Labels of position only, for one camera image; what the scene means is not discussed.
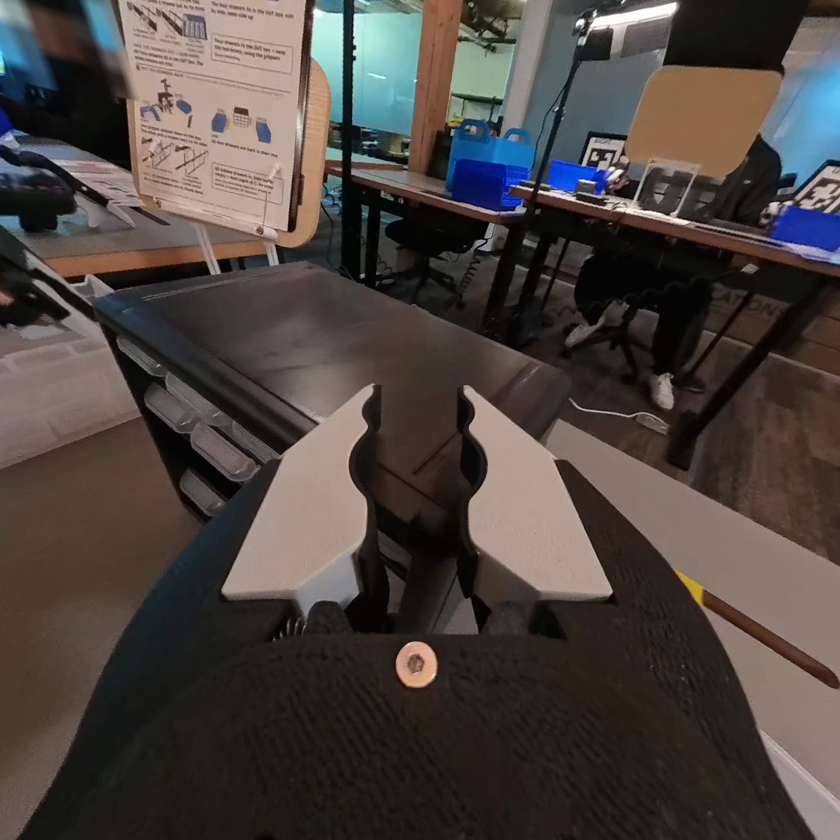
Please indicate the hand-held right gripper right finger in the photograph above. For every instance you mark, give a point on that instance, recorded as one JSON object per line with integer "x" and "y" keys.
{"x": 538, "y": 525}

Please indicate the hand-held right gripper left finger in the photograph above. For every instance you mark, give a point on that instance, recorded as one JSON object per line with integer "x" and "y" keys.
{"x": 302, "y": 525}

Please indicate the large clear plastic bin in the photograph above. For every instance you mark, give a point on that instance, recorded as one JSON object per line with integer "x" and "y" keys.
{"x": 59, "y": 394}

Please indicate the rows of clear cabinet drawers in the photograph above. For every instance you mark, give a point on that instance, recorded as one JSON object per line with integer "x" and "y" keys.
{"x": 216, "y": 446}

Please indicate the black drawer cabinet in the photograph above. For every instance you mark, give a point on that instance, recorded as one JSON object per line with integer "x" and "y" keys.
{"x": 367, "y": 328}

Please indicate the grey desk with wooden edge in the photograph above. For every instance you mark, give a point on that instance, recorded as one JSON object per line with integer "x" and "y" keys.
{"x": 689, "y": 229}
{"x": 131, "y": 246}
{"x": 407, "y": 178}

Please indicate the white instruction poster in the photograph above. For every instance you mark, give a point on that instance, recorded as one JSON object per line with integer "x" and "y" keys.
{"x": 216, "y": 98}

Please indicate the black office chair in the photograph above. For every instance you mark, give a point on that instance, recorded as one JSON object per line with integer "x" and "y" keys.
{"x": 426, "y": 236}

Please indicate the instruction sheet on stand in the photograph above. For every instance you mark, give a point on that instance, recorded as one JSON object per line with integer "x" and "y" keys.
{"x": 317, "y": 164}

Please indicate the blue plastic bin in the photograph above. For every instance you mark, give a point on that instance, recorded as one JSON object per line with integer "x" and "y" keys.
{"x": 574, "y": 176}
{"x": 489, "y": 187}
{"x": 807, "y": 229}

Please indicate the black floor pole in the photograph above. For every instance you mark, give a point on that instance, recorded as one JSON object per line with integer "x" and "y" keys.
{"x": 348, "y": 131}

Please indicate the black-and-white tag board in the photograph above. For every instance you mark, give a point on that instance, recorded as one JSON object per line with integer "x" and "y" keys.
{"x": 823, "y": 190}
{"x": 604, "y": 154}

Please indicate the black tripod stand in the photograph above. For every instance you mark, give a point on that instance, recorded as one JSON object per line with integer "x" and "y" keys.
{"x": 598, "y": 43}

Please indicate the wooden post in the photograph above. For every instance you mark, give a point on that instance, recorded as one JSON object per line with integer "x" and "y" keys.
{"x": 436, "y": 85}

